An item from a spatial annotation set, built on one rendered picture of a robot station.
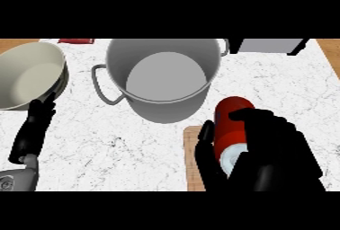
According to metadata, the cream bowl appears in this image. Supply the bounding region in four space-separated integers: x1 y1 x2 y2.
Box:
0 41 71 111

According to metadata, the red can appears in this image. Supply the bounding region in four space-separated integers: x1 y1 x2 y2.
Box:
214 95 255 178

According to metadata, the grey and black appliance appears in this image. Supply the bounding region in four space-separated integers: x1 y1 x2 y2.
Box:
227 39 310 57

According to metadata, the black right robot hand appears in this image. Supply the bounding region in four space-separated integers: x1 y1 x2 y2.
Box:
193 107 326 192

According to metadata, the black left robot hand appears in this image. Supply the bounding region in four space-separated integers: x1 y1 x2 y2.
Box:
7 91 59 165

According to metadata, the grey metal pot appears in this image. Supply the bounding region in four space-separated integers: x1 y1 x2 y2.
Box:
90 39 230 124

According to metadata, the red flat object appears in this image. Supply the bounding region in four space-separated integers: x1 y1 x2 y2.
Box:
57 39 96 45

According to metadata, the wooden cutting board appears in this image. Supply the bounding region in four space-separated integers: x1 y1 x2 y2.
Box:
182 125 207 192

